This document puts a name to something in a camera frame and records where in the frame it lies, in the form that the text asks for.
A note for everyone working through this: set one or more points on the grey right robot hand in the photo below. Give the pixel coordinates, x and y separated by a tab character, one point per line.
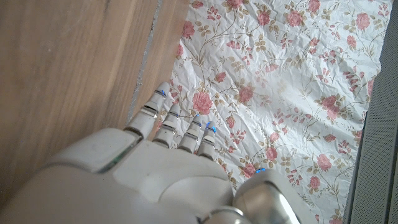
155	174

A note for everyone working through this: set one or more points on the floral backdrop cloth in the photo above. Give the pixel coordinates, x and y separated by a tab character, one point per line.
280	77

